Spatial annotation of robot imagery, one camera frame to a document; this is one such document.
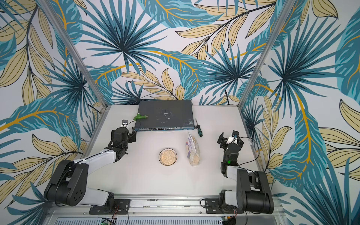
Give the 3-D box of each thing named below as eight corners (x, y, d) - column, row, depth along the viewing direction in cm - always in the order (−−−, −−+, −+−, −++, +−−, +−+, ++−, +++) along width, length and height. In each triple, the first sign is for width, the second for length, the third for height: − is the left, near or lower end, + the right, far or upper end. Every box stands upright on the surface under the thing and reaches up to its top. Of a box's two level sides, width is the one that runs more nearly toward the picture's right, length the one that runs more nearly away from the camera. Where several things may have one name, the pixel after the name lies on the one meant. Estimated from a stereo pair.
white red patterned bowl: (157, 160, 91) (156, 157, 87) (166, 148, 97) (165, 145, 93) (171, 170, 88) (170, 166, 84) (179, 157, 93) (180, 153, 89)
